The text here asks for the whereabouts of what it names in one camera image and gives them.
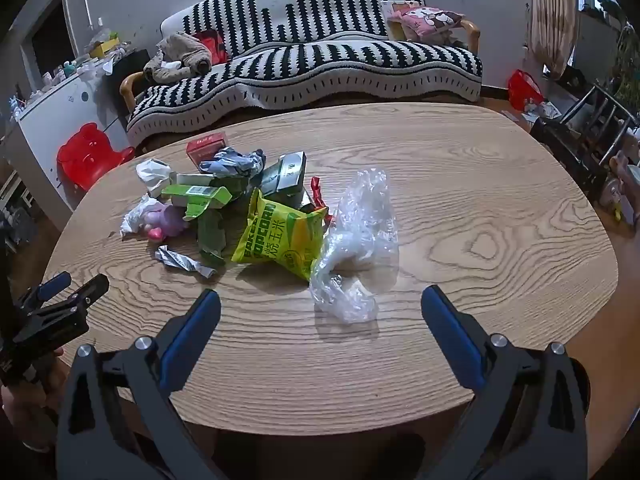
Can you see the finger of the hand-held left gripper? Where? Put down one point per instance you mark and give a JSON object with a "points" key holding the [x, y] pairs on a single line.
{"points": [[92, 287], [50, 286]]}

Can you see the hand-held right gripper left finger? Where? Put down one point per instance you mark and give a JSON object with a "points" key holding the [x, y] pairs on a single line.
{"points": [[192, 332]]}

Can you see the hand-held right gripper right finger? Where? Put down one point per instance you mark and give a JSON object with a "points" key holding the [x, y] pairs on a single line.
{"points": [[450, 332]]}

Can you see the green snack bag silver lining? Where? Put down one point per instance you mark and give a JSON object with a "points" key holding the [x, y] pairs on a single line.
{"points": [[210, 235]]}

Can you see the yellow green popcorn bag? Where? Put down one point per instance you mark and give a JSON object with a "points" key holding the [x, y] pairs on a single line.
{"points": [[280, 240]]}

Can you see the green white cardboard box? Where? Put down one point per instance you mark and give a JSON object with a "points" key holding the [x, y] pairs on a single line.
{"points": [[195, 195]]}

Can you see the person's left hand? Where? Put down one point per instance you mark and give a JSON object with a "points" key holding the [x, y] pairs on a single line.
{"points": [[20, 410]]}

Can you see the silver foil wrapper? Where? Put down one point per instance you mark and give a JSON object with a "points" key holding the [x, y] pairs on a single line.
{"points": [[175, 257]]}

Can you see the white crumpled tissue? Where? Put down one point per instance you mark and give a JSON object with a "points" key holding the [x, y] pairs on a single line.
{"points": [[135, 217]]}

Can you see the pink small toy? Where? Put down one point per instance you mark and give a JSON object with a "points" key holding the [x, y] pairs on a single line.
{"points": [[167, 220]]}

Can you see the clear plastic bag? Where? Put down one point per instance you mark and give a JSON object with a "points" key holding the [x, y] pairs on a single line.
{"points": [[360, 240]]}

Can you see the white crumpled paper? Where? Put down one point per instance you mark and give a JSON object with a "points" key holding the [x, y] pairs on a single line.
{"points": [[152, 172]]}

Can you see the red plastic child chair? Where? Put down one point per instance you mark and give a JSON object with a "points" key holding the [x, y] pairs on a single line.
{"points": [[87, 152]]}

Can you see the white green small box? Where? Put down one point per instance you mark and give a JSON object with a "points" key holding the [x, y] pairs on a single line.
{"points": [[200, 179]]}

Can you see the blue white crumpled wrapper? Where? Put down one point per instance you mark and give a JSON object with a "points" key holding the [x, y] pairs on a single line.
{"points": [[230, 160]]}

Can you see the red small box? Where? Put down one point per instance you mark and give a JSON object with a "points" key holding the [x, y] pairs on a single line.
{"points": [[205, 146]]}

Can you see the white cabinet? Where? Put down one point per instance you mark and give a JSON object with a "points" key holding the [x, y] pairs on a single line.
{"points": [[60, 105]]}

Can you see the grey green carton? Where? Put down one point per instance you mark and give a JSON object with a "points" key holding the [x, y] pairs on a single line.
{"points": [[285, 172]]}

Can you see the red candy wrapper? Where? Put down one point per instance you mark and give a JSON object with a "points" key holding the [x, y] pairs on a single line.
{"points": [[316, 192]]}

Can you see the clutter of small bottles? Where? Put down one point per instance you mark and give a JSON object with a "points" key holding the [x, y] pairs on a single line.
{"points": [[75, 67]]}

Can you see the pile of toys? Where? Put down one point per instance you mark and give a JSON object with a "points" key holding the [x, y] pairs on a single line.
{"points": [[622, 190]]}

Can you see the dark low coffee table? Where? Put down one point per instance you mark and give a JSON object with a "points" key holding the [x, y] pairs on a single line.
{"points": [[575, 145]]}

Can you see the brown plush toy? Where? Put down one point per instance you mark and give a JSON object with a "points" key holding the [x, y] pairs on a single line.
{"points": [[185, 52]]}

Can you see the red plastic bag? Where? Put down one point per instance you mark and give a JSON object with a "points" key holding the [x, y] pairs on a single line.
{"points": [[522, 90]]}

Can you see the red cushion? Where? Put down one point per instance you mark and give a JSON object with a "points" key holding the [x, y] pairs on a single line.
{"points": [[216, 47]]}

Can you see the black white striped sofa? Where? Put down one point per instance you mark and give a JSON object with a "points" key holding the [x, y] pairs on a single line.
{"points": [[350, 65]]}

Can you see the pink printed cushion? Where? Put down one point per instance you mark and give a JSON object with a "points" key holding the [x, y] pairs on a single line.
{"points": [[425, 21]]}

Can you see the green houseplant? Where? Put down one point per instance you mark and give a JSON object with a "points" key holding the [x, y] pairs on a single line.
{"points": [[622, 55]]}

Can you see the beige patterned curtain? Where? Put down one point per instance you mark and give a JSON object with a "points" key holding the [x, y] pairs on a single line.
{"points": [[552, 20]]}

